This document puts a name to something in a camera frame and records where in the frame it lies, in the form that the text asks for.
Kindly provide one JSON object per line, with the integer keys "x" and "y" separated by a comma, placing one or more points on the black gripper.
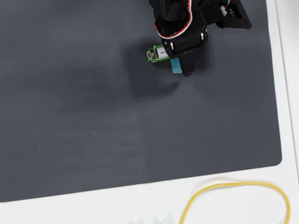
{"x": 186, "y": 44}

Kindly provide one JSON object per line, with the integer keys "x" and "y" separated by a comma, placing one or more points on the white AA battery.
{"x": 162, "y": 53}

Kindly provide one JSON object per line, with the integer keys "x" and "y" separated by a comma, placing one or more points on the blue tape strip on holder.
{"x": 176, "y": 66}

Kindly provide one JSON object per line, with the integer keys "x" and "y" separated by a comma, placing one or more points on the green battery holder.
{"x": 152, "y": 56}

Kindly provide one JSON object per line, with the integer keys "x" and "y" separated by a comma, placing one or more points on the dark grey textured mat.
{"x": 83, "y": 128}

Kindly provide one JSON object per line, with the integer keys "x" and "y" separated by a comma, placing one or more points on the yellow rubber band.
{"x": 183, "y": 217}

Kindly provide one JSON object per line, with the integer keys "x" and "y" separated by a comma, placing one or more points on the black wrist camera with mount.
{"x": 236, "y": 15}

